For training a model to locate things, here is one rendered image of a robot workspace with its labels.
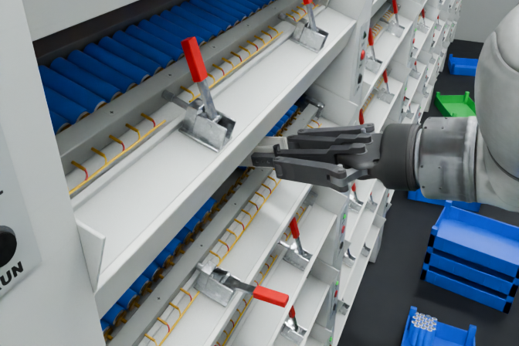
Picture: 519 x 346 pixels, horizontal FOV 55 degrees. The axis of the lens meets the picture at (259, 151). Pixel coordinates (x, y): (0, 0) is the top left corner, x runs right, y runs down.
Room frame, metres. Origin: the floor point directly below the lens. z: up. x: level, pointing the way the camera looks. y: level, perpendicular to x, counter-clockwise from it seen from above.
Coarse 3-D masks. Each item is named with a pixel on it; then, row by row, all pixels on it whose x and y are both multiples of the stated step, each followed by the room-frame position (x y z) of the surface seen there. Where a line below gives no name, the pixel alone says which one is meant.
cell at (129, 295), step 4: (128, 288) 0.34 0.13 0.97; (128, 292) 0.34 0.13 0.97; (132, 292) 0.34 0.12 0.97; (124, 296) 0.33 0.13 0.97; (128, 296) 0.34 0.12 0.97; (132, 296) 0.34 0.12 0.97; (136, 296) 0.34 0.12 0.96; (120, 300) 0.33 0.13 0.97; (124, 300) 0.33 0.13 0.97; (128, 300) 0.33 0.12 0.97; (132, 300) 0.33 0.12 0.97; (120, 304) 0.33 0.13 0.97; (124, 304) 0.33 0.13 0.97; (128, 304) 0.33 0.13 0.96; (124, 308) 0.33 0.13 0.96
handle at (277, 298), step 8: (224, 280) 0.37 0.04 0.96; (232, 280) 0.38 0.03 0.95; (232, 288) 0.37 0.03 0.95; (240, 288) 0.36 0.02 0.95; (248, 288) 0.36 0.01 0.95; (256, 288) 0.36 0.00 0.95; (264, 288) 0.36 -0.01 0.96; (256, 296) 0.35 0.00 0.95; (264, 296) 0.35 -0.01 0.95; (272, 296) 0.35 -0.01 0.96; (280, 296) 0.35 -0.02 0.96; (288, 296) 0.35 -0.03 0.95; (280, 304) 0.34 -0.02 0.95
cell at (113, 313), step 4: (116, 304) 0.32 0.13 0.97; (112, 308) 0.32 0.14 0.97; (116, 308) 0.32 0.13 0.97; (120, 308) 0.32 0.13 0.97; (108, 312) 0.32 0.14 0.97; (112, 312) 0.32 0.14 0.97; (116, 312) 0.32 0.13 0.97; (120, 312) 0.32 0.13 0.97; (104, 316) 0.31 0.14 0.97; (108, 316) 0.31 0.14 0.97; (112, 316) 0.31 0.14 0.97; (116, 316) 0.31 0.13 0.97; (104, 320) 0.31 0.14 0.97; (108, 320) 0.31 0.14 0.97; (112, 320) 0.31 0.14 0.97; (116, 320) 0.31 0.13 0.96; (112, 324) 0.31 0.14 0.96
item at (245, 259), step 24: (312, 96) 0.78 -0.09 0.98; (336, 96) 0.77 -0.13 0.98; (336, 120) 0.76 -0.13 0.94; (216, 192) 0.53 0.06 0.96; (264, 192) 0.55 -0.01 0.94; (288, 192) 0.56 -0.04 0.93; (264, 216) 0.50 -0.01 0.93; (288, 216) 0.51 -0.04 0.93; (240, 240) 0.46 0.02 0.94; (264, 240) 0.46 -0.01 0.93; (240, 264) 0.42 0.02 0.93; (192, 288) 0.38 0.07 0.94; (192, 312) 0.35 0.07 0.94; (216, 312) 0.35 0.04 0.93; (168, 336) 0.32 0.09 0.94; (192, 336) 0.32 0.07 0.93; (216, 336) 0.33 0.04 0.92
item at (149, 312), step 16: (304, 112) 0.73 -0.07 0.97; (288, 128) 0.67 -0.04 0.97; (304, 128) 0.71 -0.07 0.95; (256, 176) 0.55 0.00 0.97; (240, 192) 0.51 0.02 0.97; (256, 192) 0.53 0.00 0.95; (272, 192) 0.54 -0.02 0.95; (224, 208) 0.47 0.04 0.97; (240, 208) 0.48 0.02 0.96; (224, 224) 0.45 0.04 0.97; (208, 240) 0.42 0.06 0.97; (192, 256) 0.39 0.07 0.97; (224, 256) 0.42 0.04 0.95; (176, 272) 0.37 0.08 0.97; (192, 272) 0.38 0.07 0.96; (160, 288) 0.35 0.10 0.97; (176, 288) 0.35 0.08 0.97; (144, 304) 0.33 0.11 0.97; (160, 304) 0.33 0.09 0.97; (128, 320) 0.31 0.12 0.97; (144, 320) 0.31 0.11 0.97; (160, 320) 0.32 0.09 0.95; (128, 336) 0.29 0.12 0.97
